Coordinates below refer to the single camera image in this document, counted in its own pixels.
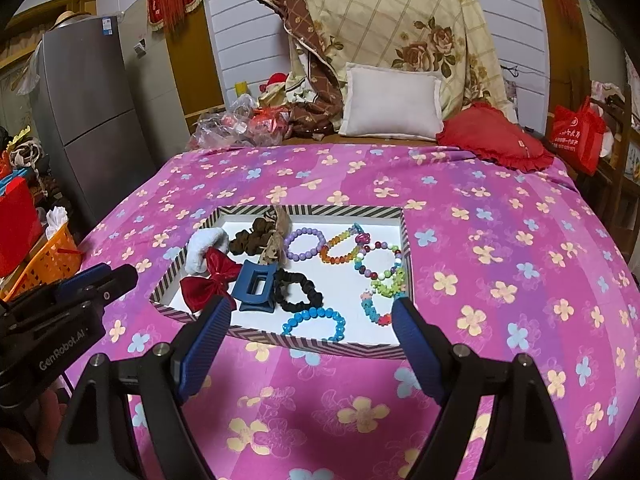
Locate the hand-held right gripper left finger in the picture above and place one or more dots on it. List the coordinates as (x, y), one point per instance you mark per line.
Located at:
(200, 350)

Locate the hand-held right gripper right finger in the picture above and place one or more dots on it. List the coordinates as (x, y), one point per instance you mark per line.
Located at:
(420, 350)

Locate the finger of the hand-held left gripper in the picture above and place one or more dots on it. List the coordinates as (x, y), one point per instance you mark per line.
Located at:
(120, 280)
(82, 280)

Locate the red satin bow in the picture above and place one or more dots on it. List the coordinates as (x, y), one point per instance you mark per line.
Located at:
(210, 285)

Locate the blue hair claw clip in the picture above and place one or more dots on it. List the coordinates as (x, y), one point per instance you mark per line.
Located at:
(242, 285)

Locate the striped cardboard box tray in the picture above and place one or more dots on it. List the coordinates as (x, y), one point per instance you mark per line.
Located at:
(340, 285)

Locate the black scrunchie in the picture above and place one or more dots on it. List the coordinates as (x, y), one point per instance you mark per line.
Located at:
(305, 305)

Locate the orange plastic basket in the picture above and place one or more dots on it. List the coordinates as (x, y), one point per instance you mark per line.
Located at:
(50, 265)

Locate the white cloth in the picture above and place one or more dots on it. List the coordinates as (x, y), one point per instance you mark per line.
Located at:
(56, 220)

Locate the white fluffy scrunchie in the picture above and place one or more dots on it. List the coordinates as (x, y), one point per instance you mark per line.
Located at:
(197, 255)

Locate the red paper bag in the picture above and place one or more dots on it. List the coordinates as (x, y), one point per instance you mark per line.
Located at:
(17, 225)

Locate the pink floral bedsheet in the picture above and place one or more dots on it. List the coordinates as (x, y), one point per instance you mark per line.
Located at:
(500, 285)

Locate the brown scrunchie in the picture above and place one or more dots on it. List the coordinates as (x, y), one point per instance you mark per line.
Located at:
(245, 242)

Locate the leopard print ribbon bow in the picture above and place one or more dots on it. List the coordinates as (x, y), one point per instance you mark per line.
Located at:
(274, 247)

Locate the grey refrigerator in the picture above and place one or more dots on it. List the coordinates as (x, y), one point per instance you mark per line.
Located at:
(90, 120)

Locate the clear plastic bag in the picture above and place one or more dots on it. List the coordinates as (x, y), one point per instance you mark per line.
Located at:
(220, 125)

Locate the red frilled cushion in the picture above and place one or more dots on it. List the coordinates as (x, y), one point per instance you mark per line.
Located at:
(495, 137)

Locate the yellow bottle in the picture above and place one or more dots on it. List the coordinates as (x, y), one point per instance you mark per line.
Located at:
(241, 89)

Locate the white pillow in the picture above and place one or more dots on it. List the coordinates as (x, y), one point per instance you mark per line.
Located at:
(390, 105)

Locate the red hat plush toy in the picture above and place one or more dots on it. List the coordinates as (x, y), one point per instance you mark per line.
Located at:
(275, 85)

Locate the straw hat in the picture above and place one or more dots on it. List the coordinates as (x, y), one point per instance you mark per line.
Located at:
(70, 17)

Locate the red shopping bag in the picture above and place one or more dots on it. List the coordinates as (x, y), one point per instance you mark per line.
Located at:
(577, 135)

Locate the white panelled headboard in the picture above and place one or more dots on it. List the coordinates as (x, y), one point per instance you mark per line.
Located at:
(240, 35)

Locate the wooden chair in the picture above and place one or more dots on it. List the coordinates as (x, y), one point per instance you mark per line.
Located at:
(620, 160)

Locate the brown floral cloth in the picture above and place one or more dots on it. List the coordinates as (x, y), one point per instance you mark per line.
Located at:
(310, 60)

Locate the cream rose print quilt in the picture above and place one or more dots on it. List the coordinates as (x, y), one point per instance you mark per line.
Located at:
(390, 10)

